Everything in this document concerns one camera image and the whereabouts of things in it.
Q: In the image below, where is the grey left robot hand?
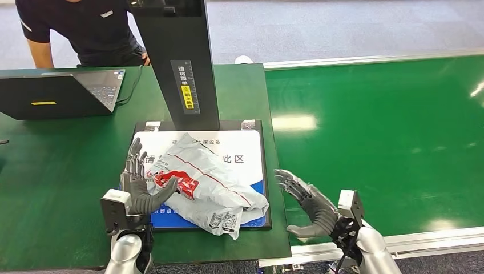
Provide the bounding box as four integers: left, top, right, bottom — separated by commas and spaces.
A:
120, 137, 179, 216

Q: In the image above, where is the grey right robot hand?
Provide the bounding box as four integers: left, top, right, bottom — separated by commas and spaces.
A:
274, 169, 341, 239

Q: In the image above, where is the grey red-printed plastic mailer package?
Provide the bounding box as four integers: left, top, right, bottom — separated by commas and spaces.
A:
144, 132, 270, 241

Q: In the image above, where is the black scanner machine column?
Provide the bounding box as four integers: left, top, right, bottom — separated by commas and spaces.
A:
128, 0, 221, 132

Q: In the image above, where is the green conveyor belt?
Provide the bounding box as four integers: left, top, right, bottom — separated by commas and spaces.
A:
264, 54, 484, 247

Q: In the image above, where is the yellow label on column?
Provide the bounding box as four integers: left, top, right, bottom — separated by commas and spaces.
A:
180, 85, 195, 110

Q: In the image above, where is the person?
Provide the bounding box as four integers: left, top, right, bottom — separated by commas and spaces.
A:
15, 0, 151, 70

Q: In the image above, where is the green-topped table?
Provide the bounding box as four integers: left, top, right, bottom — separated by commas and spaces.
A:
0, 63, 292, 272

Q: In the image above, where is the scanner base with white-blue sign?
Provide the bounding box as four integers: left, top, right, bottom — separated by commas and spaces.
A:
132, 119, 272, 230

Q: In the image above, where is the black laptop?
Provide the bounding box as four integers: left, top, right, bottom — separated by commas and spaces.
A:
0, 68, 126, 121

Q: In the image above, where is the black laptop cable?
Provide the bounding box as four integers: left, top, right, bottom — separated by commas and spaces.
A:
114, 65, 144, 106

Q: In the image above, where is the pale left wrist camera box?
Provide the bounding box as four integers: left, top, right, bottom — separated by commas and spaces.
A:
100, 189, 132, 232

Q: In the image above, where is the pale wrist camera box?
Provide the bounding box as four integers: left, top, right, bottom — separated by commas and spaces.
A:
100, 189, 132, 232
337, 190, 366, 221

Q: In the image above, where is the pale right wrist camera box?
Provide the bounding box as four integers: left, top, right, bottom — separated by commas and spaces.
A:
337, 190, 366, 221

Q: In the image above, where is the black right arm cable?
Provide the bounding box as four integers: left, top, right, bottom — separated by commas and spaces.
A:
334, 227, 360, 274

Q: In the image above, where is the wide aluminium conveyor rail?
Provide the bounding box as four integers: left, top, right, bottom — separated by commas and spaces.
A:
257, 226, 484, 268

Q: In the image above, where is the thin aluminium conveyor rail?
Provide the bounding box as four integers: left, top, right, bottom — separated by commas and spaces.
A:
262, 47, 484, 70

